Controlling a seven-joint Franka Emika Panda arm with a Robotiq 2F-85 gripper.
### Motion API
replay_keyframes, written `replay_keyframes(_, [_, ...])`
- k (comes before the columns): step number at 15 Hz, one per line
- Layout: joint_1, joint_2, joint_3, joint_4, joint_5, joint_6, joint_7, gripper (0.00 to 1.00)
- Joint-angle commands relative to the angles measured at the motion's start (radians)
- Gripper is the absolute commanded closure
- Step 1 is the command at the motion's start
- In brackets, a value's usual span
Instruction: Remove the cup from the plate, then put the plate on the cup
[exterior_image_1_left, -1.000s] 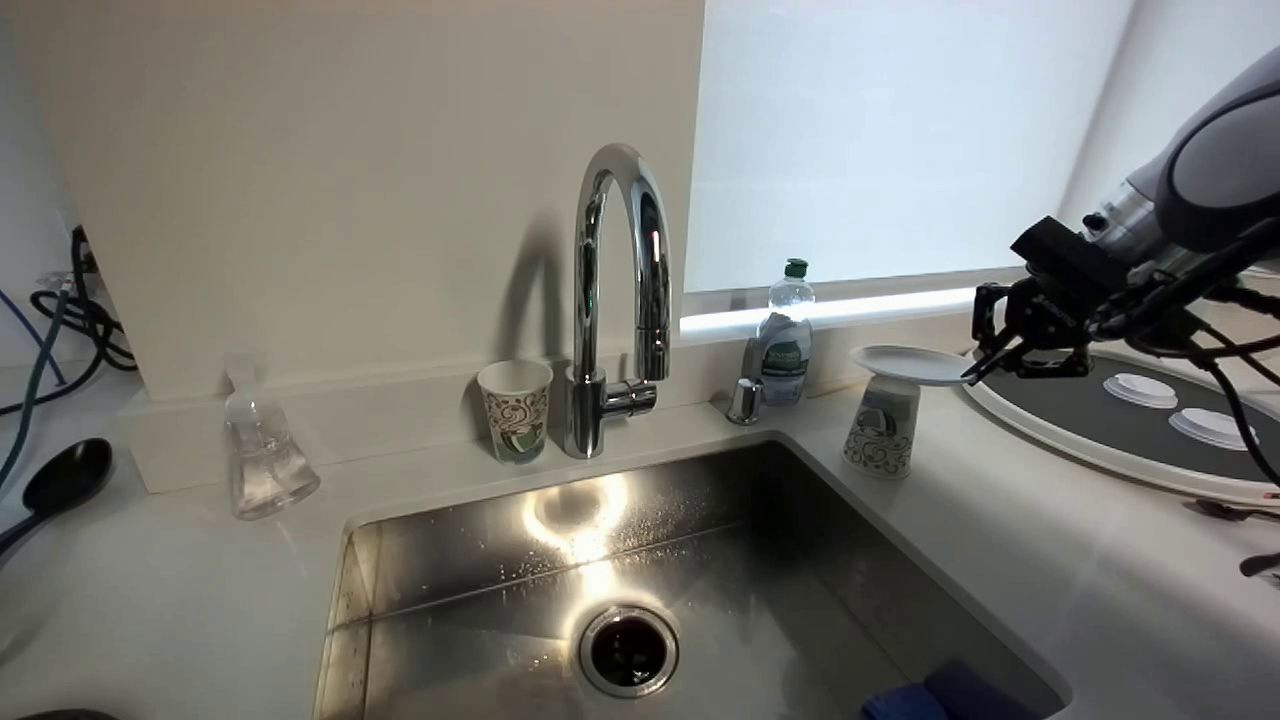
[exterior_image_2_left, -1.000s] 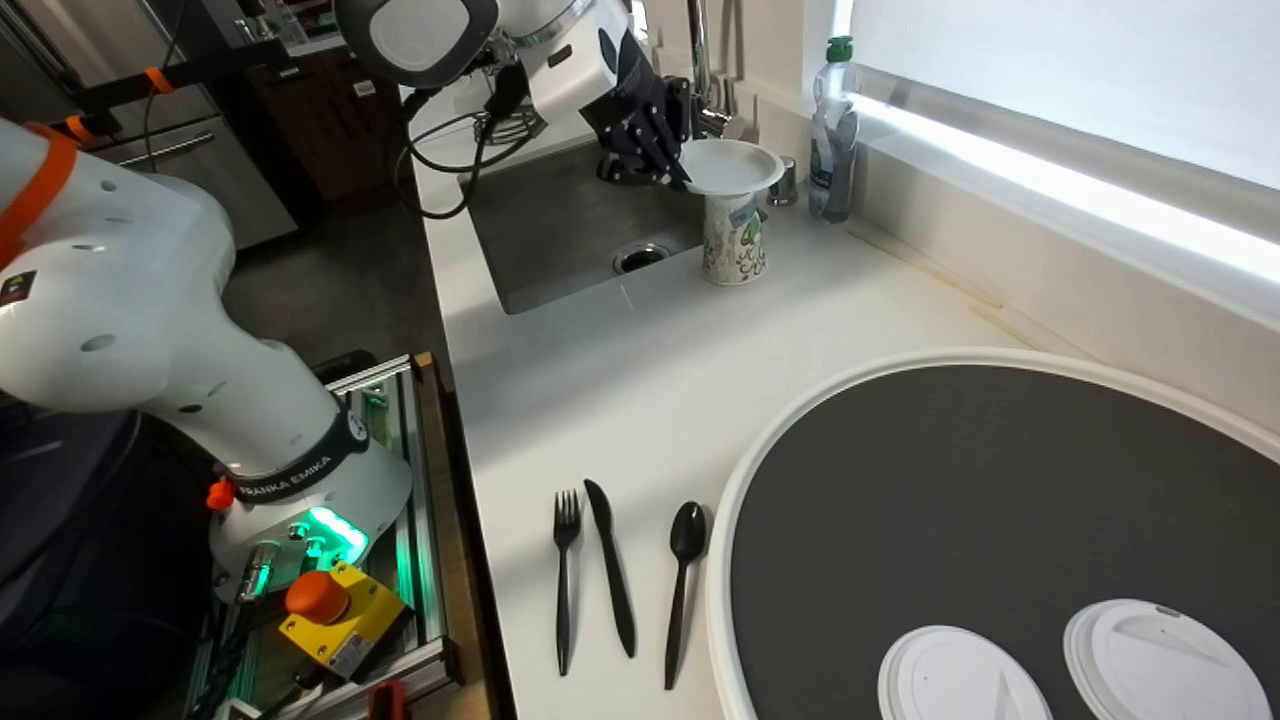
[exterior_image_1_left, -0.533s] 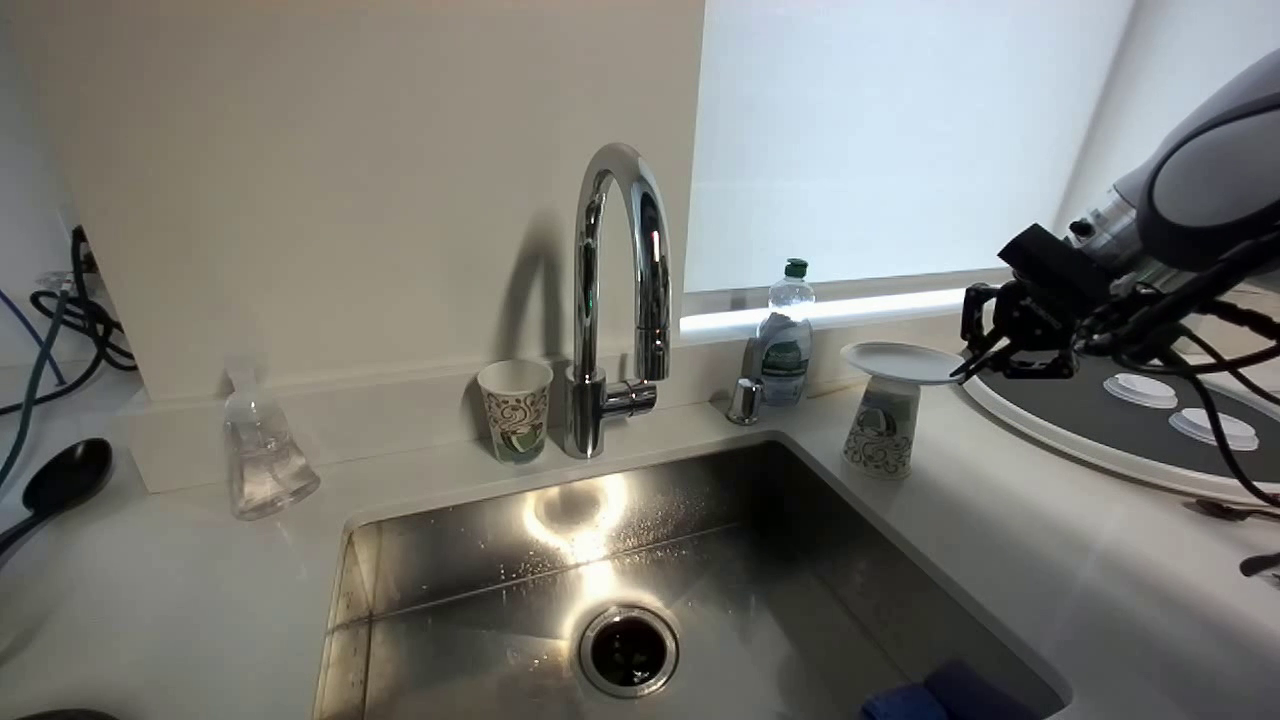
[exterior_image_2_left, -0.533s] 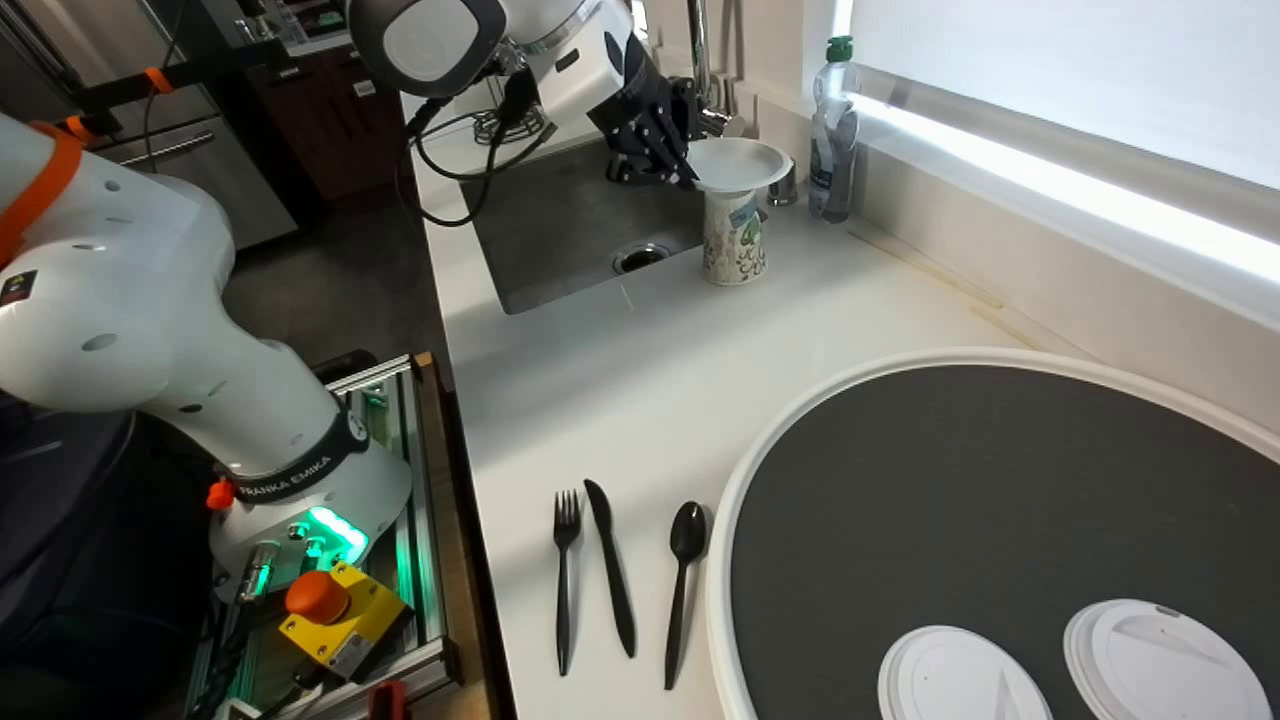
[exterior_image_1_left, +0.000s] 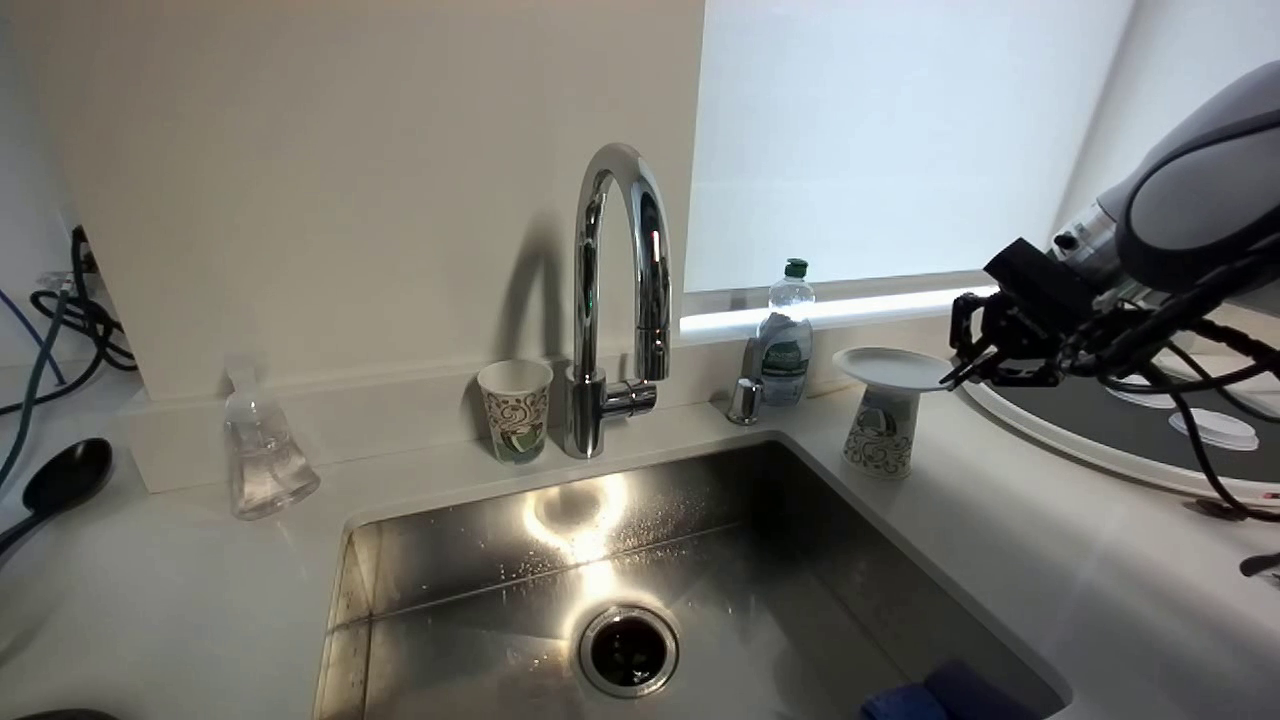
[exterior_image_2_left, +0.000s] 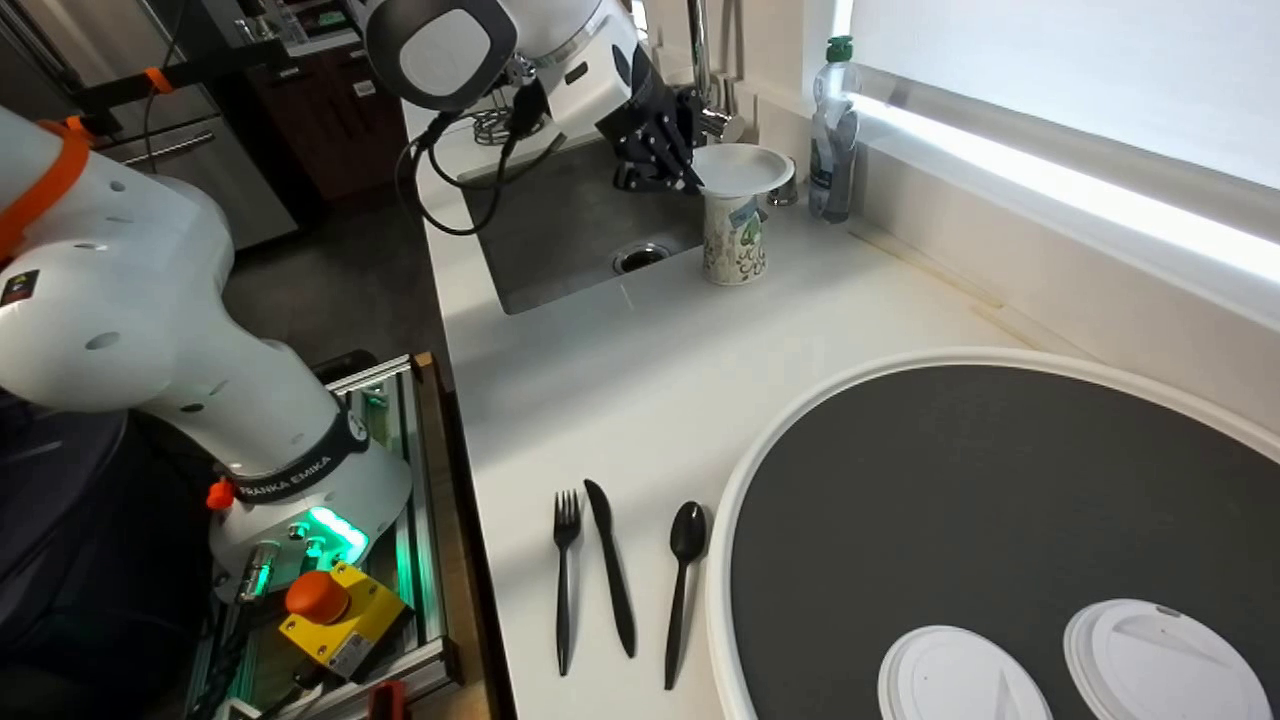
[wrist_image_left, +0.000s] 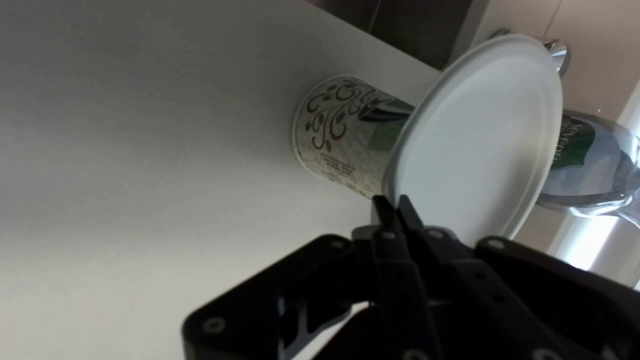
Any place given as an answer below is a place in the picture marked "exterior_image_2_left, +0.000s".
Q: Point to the glass-sided wooden robot stand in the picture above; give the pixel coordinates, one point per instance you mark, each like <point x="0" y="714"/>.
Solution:
<point x="424" y="532"/>

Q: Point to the yellow emergency stop box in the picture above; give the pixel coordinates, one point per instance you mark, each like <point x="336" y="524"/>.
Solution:
<point x="343" y="612"/>

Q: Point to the green-capped plastic water bottle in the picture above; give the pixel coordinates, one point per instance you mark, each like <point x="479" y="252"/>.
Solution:
<point x="834" y="145"/>

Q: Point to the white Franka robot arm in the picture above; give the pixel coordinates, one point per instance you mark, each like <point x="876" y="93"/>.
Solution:
<point x="123" y="292"/>

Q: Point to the black plastic spoon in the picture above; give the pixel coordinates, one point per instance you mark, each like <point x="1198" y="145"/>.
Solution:
<point x="682" y="574"/>

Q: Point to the stainless steel sink basin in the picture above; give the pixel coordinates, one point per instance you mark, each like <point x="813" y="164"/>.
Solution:
<point x="572" y="234"/>

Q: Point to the stainless steel appliance front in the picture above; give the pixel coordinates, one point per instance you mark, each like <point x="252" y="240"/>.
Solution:
<point x="200" y="164"/>

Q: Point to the chrome kitchen faucet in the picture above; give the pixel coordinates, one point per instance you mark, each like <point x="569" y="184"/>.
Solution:
<point x="721" y="82"/>

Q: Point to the black plastic knife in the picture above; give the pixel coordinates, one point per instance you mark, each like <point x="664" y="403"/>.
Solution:
<point x="609" y="566"/>

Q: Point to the round sink drain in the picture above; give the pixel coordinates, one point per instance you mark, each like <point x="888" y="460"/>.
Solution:
<point x="641" y="257"/>

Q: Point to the dark wooden cabinet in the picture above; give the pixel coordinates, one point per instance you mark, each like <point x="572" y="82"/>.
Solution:
<point x="322" y="122"/>

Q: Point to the black plastic fork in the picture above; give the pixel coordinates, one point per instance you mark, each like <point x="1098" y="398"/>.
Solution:
<point x="564" y="574"/>

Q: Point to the white plastic cup lid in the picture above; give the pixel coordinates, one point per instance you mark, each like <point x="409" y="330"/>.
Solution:
<point x="953" y="675"/>
<point x="1162" y="663"/>

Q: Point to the patterned paper cup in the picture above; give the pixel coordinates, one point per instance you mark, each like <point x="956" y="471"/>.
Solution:
<point x="736" y="240"/>

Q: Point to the white window blind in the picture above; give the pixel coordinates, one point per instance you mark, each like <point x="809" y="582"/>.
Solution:
<point x="1066" y="66"/>

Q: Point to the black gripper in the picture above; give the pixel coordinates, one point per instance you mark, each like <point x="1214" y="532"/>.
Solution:
<point x="646" y="115"/>

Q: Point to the round black white-rimmed tray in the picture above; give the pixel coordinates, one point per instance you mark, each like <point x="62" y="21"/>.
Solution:
<point x="987" y="532"/>

